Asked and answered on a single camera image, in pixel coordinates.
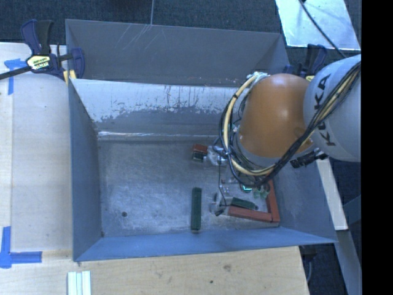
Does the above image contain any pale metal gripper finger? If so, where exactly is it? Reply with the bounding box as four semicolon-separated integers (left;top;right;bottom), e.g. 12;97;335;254
212;185;232;203
210;203;228;217

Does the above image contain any dark green flat block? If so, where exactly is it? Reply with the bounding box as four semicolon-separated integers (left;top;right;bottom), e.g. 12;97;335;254
190;187;203;234
230;196;259;211

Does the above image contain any red-brown flat block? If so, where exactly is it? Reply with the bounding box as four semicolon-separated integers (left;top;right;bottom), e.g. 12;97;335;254
227;206;273;223
266;179;281;223

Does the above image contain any grey metal bin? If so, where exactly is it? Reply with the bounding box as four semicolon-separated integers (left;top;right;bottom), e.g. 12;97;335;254
64;18;340;262

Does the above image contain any pale wood board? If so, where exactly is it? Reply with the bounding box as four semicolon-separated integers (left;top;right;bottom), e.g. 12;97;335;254
10;43;74;253

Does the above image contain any black cylinder on white bracket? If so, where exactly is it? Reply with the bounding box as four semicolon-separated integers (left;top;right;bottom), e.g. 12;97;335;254
289;151;329;169

